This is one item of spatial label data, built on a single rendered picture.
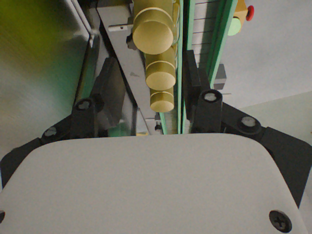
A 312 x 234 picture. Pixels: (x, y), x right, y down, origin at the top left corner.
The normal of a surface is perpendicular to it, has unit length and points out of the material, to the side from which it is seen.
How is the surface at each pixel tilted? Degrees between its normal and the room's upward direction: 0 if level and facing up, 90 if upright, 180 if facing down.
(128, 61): 0
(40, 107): 90
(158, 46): 0
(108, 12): 0
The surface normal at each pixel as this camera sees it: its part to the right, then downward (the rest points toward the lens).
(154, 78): 0.00, 0.90
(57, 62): 0.99, -0.05
